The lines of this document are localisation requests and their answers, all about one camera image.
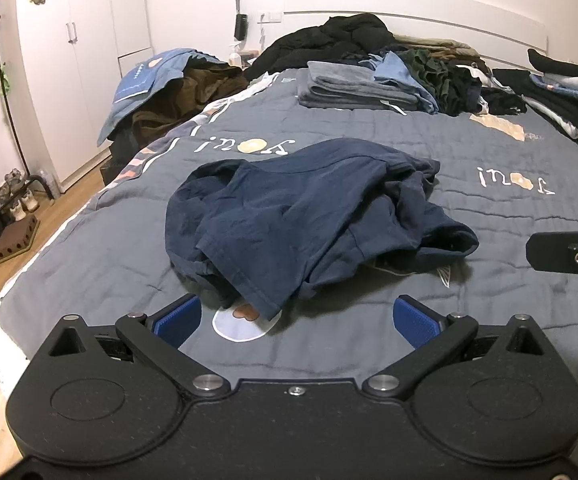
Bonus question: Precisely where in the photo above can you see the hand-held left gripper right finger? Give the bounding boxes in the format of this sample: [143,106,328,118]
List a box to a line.
[363,296,552,401]

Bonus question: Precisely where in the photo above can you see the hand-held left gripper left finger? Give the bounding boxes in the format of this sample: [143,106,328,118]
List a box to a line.
[44,294,232,398]

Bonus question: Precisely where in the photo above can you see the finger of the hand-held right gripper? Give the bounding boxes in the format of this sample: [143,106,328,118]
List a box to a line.
[526,231,578,309]

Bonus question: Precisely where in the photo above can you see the navy printed T-shirt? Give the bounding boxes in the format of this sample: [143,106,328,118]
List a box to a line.
[165,137,480,322]

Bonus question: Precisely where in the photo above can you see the stack of folded clothes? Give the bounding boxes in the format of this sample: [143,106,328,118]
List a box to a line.
[491,48,578,155]

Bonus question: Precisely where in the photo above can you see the khaki folded clothes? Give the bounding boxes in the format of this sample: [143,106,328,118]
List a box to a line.
[394,34,480,57]

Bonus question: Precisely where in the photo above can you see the grey printed quilt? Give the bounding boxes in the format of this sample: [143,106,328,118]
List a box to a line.
[0,69,578,401]

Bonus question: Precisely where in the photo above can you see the black garment pile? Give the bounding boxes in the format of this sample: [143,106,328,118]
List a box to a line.
[478,85,528,117]

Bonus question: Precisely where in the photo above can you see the brown hexagonal box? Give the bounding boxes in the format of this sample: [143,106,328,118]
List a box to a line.
[0,214,40,265]

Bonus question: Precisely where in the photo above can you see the dark green garment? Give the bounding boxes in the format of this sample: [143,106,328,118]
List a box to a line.
[403,47,482,117]

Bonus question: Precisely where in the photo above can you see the brown clothing pile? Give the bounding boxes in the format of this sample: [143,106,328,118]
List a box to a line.
[110,59,250,163]

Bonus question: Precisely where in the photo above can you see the light blue garment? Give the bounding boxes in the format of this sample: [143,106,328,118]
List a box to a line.
[359,50,440,114]

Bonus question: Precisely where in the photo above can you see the blue printed cloth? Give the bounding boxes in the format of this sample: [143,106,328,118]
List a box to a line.
[97,48,230,147]

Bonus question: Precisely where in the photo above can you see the folded grey towel stack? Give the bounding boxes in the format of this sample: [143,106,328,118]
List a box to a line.
[298,60,420,111]

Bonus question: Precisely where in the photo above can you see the white wardrobe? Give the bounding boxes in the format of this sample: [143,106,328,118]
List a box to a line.
[15,0,156,192]

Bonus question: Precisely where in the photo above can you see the black coat rack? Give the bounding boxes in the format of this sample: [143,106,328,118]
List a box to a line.
[0,0,56,221]

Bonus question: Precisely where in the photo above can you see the white headboard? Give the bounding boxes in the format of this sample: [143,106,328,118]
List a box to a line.
[284,0,550,67]

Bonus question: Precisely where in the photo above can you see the black padded jacket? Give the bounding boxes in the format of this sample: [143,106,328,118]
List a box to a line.
[243,12,397,82]

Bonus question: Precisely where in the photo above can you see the black hairbrush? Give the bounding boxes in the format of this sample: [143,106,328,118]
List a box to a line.
[234,0,250,42]

